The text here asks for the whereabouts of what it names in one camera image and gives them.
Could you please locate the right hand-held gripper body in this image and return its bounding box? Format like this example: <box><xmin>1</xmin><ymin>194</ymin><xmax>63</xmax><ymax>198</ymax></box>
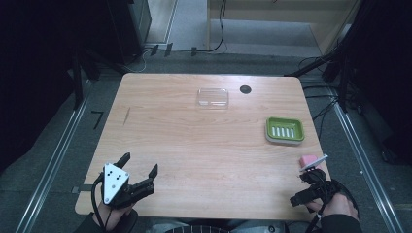
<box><xmin>289</xmin><ymin>154</ymin><xmax>345</xmax><ymax>208</ymax></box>

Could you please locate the metal floor rail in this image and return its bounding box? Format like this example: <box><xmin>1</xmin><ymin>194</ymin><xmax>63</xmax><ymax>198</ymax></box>
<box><xmin>14</xmin><ymin>81</ymin><xmax>93</xmax><ymax>233</ymax></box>
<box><xmin>326</xmin><ymin>86</ymin><xmax>406</xmax><ymax>233</ymax></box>

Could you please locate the clear plastic box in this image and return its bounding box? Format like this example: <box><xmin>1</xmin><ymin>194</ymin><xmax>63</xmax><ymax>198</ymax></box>
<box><xmin>195</xmin><ymin>87</ymin><xmax>230</xmax><ymax>111</ymax></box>

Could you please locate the pink soap bar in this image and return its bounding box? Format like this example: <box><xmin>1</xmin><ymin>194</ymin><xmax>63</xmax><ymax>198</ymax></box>
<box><xmin>298</xmin><ymin>153</ymin><xmax>322</xmax><ymax>171</ymax></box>

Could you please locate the light wooden shelf unit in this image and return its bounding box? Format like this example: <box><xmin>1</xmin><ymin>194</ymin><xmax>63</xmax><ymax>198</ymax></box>
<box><xmin>206</xmin><ymin>0</ymin><xmax>362</xmax><ymax>56</ymax></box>

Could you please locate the green soap dish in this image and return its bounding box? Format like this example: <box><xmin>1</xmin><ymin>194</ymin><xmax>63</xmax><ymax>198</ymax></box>
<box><xmin>264</xmin><ymin>116</ymin><xmax>306</xmax><ymax>146</ymax></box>

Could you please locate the bundle of black floor cables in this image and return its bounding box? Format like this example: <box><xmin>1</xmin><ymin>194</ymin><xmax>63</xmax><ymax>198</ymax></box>
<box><xmin>297</xmin><ymin>54</ymin><xmax>363</xmax><ymax>140</ymax></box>

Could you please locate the black hanging cable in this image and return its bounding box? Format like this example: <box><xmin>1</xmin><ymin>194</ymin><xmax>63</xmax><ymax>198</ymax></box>
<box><xmin>190</xmin><ymin>0</ymin><xmax>228</xmax><ymax>56</ymax></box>

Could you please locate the black cabinet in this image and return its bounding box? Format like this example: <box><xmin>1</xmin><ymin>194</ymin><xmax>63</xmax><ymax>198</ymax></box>
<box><xmin>105</xmin><ymin>0</ymin><xmax>153</xmax><ymax>65</ymax></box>

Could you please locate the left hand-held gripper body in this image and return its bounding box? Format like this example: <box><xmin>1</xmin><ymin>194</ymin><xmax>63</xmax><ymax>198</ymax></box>
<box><xmin>100</xmin><ymin>162</ymin><xmax>155</xmax><ymax>209</ymax></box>

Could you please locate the left hand-held gripper cable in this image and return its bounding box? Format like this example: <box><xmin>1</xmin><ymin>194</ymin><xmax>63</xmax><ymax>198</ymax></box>
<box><xmin>90</xmin><ymin>173</ymin><xmax>113</xmax><ymax>231</ymax></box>

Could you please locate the black metal stand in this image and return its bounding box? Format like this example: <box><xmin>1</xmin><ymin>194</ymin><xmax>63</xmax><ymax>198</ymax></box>
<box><xmin>69</xmin><ymin>48</ymin><xmax>129</xmax><ymax>111</ymax></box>
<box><xmin>284</xmin><ymin>45</ymin><xmax>361</xmax><ymax>113</ymax></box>

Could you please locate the person's left hand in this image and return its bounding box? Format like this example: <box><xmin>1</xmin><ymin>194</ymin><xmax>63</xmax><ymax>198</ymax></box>
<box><xmin>92</xmin><ymin>201</ymin><xmax>138</xmax><ymax>233</ymax></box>

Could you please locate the person's right hand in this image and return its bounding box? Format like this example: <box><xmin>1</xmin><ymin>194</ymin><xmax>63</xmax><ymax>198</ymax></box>
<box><xmin>305</xmin><ymin>192</ymin><xmax>360</xmax><ymax>225</ymax></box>

